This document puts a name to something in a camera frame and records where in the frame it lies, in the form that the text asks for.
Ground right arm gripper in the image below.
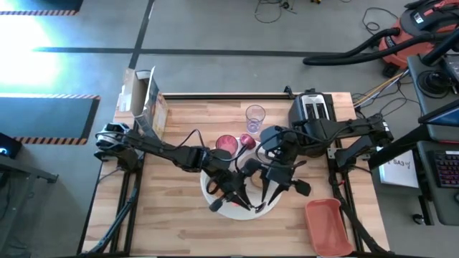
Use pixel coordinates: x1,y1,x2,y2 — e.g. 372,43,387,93
256,125,312,206

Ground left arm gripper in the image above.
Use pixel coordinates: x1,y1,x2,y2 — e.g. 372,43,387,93
207,157,262,212

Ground beige round plate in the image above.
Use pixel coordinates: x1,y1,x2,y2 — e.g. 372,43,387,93
249,171,284,196

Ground white round woven placemat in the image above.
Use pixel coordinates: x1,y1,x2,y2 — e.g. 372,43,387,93
199,138,284,221

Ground red apple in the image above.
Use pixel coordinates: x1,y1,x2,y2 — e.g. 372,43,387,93
239,133,257,151

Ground pink plastic tumbler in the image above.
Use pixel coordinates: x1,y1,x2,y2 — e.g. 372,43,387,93
215,134,240,157

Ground orange plastic tray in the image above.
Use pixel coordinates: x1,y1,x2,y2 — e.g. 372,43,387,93
304,197,354,257

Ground clear drinking glass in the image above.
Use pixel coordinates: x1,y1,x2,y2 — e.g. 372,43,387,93
245,104,267,135

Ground dark blue cereal box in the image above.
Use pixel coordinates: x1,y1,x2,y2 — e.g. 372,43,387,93
118,66,169,139

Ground black toaster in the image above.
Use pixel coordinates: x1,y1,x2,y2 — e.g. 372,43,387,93
288,89,338,157

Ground white paper sheet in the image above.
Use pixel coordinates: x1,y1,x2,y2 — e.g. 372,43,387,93
379,144,420,189

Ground black slanted stand pole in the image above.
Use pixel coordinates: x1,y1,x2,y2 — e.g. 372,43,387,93
368,123,433,171

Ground dark grey desk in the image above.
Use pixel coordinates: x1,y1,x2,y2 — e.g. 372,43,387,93
415,140,459,226

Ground black keyboard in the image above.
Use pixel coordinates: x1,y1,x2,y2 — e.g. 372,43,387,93
432,150,459,189

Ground orange shop vacuum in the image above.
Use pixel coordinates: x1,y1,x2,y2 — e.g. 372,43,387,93
378,0,459,71

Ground black laptop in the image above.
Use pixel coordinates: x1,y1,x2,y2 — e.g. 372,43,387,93
417,101,459,127

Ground black hazard-striped floor mat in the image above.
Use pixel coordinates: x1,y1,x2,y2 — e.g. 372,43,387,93
0,93,101,145
0,0,84,16

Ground black vacuum wand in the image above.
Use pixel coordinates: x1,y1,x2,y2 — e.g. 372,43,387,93
421,31,459,67

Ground grey metal stand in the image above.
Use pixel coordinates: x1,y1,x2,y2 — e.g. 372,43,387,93
0,153,60,258

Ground black device with blue light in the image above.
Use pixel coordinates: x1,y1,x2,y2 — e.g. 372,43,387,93
0,132,22,159

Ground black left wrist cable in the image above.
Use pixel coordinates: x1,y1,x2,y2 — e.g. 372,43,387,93
177,128,206,151

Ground black vacuum hose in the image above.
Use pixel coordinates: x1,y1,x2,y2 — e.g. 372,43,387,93
303,27,437,67

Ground yellow and grey cable bundle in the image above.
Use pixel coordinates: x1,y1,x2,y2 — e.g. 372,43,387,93
351,70,410,108

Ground black floor cable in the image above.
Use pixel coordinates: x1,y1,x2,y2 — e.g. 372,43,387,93
361,6,399,35
254,0,298,24

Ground black coiled cable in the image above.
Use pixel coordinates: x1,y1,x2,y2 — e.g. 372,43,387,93
417,70,448,95

